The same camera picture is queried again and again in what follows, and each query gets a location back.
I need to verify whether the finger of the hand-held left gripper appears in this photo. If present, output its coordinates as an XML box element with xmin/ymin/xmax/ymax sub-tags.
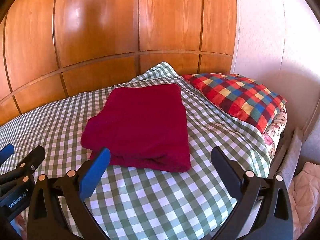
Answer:
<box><xmin>0</xmin><ymin>145</ymin><xmax>46</xmax><ymax>193</ymax></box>
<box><xmin>0</xmin><ymin>143</ymin><xmax>15</xmax><ymax>167</ymax></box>

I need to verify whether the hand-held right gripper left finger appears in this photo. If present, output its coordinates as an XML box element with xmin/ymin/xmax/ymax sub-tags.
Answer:
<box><xmin>27</xmin><ymin>147</ymin><xmax>111</xmax><ymax>240</ymax></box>

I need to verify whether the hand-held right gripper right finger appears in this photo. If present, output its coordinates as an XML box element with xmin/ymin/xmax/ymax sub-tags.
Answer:
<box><xmin>211</xmin><ymin>146</ymin><xmax>293</xmax><ymax>240</ymax></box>

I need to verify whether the dark red fleece garment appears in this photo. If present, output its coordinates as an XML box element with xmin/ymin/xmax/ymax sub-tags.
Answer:
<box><xmin>81</xmin><ymin>83</ymin><xmax>192</xmax><ymax>173</ymax></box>

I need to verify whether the floral pillow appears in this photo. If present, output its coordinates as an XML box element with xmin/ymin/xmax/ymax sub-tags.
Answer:
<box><xmin>261</xmin><ymin>105</ymin><xmax>288</xmax><ymax>153</ymax></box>

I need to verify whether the green checkered bed sheet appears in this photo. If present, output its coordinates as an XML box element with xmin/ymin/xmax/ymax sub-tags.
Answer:
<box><xmin>0</xmin><ymin>61</ymin><xmax>272</xmax><ymax>240</ymax></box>

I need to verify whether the grey bed base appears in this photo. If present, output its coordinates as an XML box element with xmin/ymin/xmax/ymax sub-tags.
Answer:
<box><xmin>269</xmin><ymin>127</ymin><xmax>304</xmax><ymax>188</ymax></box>

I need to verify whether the multicoloured plaid pillow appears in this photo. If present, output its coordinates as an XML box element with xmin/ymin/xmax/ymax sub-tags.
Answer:
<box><xmin>182</xmin><ymin>72</ymin><xmax>288</xmax><ymax>134</ymax></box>

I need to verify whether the pink quilted blanket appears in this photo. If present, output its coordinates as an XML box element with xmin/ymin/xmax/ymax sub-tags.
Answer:
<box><xmin>289</xmin><ymin>162</ymin><xmax>320</xmax><ymax>236</ymax></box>

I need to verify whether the wooden panelled wardrobe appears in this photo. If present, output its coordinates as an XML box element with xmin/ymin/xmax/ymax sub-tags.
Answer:
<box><xmin>0</xmin><ymin>0</ymin><xmax>238</xmax><ymax>126</ymax></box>

